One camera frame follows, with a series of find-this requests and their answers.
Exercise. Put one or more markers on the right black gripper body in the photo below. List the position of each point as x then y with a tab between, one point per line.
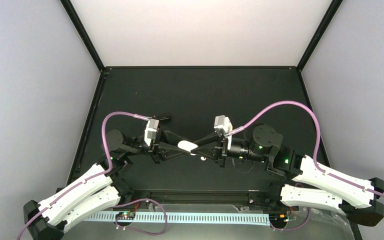
220	151

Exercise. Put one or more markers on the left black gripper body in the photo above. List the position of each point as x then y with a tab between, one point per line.
154	151

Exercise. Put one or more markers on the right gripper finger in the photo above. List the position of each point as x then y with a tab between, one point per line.
207	150
207	137

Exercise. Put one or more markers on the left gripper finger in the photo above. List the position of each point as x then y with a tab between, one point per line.
169	152
172	138

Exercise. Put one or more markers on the black earbud charging case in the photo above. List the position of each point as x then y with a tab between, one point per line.
164	117

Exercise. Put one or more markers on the white capsule object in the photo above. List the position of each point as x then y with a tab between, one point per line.
187	146

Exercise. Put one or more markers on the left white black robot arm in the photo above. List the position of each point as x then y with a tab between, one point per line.
102	186

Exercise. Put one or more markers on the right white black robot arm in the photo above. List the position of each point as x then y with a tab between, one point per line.
301	181

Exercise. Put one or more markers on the clear plastic sheet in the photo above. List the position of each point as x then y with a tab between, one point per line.
298	219

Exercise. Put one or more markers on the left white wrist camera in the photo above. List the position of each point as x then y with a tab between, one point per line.
150	132

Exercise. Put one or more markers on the black front mounting rail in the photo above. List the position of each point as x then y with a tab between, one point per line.
198	197

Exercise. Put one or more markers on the white slotted cable duct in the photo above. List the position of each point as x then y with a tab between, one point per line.
258	219

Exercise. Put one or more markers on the left black frame post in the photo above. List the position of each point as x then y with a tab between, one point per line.
82	32

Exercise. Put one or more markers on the black frame post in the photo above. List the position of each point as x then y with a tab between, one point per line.
82	32
318	34

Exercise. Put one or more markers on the right black frame post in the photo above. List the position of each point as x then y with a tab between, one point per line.
318	34

